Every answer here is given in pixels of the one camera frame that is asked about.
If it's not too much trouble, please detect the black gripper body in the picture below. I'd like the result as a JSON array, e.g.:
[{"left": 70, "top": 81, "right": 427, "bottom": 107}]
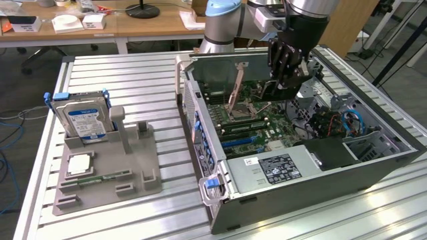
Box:
[{"left": 277, "top": 13, "right": 331, "bottom": 61}]

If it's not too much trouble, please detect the black graphics card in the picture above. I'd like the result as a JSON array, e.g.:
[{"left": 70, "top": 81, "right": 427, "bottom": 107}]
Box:
[{"left": 227, "top": 62, "right": 302, "bottom": 120}]

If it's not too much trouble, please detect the wooden cabinet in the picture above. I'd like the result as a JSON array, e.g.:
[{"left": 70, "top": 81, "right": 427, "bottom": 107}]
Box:
[{"left": 310, "top": 0, "right": 382, "bottom": 59}]

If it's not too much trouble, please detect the CPU socket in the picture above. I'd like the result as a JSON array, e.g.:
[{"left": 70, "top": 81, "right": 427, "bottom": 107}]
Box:
[{"left": 223, "top": 102, "right": 258, "bottom": 121}]

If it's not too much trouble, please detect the green motherboard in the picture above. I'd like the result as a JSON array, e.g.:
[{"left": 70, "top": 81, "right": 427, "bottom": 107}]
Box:
[{"left": 199, "top": 79, "right": 303, "bottom": 160}]

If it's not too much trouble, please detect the white paper stack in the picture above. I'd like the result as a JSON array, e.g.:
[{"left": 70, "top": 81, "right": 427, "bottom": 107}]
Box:
[{"left": 179, "top": 9, "right": 207, "bottom": 31}]

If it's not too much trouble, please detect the black slanted pole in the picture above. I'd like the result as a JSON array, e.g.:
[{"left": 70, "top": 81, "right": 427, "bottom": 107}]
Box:
[{"left": 371, "top": 14, "right": 427, "bottom": 87}]

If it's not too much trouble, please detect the small silver chipset heatsink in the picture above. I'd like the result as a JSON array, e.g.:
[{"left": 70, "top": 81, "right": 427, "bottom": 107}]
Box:
[{"left": 266, "top": 140, "right": 286, "bottom": 152}]

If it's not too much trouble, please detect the brown cardboard box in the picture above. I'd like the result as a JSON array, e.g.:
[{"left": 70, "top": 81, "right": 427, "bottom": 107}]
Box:
[{"left": 190, "top": 0, "right": 209, "bottom": 17}]

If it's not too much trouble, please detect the blue expansion slot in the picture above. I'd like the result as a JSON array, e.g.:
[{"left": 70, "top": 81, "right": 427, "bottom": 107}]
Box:
[{"left": 221, "top": 137, "right": 255, "bottom": 149}]

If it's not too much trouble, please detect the black plastic shroud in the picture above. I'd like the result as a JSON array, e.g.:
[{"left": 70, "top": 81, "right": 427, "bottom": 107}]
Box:
[{"left": 302, "top": 137, "right": 362, "bottom": 172}]

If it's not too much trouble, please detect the grey metal disk bay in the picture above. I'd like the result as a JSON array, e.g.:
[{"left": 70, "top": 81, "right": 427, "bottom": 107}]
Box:
[{"left": 342, "top": 129, "right": 403, "bottom": 162}]

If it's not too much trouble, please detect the grey power supply unit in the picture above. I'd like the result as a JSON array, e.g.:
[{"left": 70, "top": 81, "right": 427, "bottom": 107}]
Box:
[{"left": 223, "top": 145, "right": 323, "bottom": 195}]

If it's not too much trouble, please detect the black lamp base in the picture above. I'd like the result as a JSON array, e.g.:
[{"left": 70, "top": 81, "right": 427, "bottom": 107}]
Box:
[{"left": 125, "top": 0, "right": 162, "bottom": 20}]

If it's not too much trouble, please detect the wooden desk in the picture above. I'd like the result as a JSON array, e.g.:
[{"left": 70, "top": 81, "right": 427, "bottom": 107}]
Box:
[{"left": 0, "top": 0, "right": 302, "bottom": 49}]

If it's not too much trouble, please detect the blue case latch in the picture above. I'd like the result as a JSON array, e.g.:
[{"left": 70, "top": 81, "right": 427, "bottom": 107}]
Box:
[{"left": 203, "top": 177, "right": 219, "bottom": 191}]

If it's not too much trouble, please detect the open dark PC case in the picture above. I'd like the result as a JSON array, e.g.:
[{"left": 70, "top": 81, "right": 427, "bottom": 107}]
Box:
[{"left": 175, "top": 46, "right": 427, "bottom": 235}]

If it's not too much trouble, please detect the small white cardboard box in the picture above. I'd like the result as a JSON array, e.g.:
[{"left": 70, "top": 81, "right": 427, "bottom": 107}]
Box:
[{"left": 82, "top": 13, "right": 109, "bottom": 30}]

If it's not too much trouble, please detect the hard disk with blue caddy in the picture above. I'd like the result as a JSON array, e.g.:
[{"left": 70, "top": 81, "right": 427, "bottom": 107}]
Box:
[{"left": 42, "top": 87, "right": 117, "bottom": 146}]

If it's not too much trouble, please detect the white foam block with hole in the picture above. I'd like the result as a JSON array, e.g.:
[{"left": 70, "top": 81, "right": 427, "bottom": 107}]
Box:
[{"left": 51, "top": 14, "right": 86, "bottom": 35}]

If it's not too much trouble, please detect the grey parts rack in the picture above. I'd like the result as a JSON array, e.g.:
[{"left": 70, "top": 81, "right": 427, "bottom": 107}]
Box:
[{"left": 53, "top": 106, "right": 165, "bottom": 217}]

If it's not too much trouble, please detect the black office chair base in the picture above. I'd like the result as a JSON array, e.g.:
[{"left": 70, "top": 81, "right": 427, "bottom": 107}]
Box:
[{"left": 16, "top": 44, "right": 101, "bottom": 75}]

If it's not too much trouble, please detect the loose green RAM stick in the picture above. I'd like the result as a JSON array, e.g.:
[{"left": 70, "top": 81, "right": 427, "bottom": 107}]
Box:
[{"left": 62, "top": 172, "right": 130, "bottom": 187}]

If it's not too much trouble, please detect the silver CPU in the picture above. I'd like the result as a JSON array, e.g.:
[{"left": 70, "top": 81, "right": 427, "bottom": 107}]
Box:
[{"left": 66, "top": 155, "right": 94, "bottom": 176}]

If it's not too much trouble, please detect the white box with black lid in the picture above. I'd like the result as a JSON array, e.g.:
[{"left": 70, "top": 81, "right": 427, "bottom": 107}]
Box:
[{"left": 7, "top": 15, "right": 43, "bottom": 33}]

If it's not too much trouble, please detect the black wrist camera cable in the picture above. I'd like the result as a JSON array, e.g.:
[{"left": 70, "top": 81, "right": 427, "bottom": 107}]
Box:
[{"left": 273, "top": 0, "right": 294, "bottom": 33}]

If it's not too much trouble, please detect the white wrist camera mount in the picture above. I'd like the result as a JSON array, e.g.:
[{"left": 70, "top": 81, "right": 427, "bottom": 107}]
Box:
[{"left": 255, "top": 5, "right": 287, "bottom": 33}]

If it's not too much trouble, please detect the blue wire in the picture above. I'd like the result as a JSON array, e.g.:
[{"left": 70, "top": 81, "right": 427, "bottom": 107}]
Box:
[{"left": 342, "top": 108, "right": 369, "bottom": 137}]

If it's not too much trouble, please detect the grey floor cable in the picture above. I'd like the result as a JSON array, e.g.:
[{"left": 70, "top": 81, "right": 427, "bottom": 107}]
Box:
[{"left": 0, "top": 106, "right": 50, "bottom": 121}]

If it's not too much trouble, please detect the blue floor cable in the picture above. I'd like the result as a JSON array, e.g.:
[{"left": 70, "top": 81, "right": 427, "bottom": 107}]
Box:
[{"left": 0, "top": 119, "right": 27, "bottom": 216}]

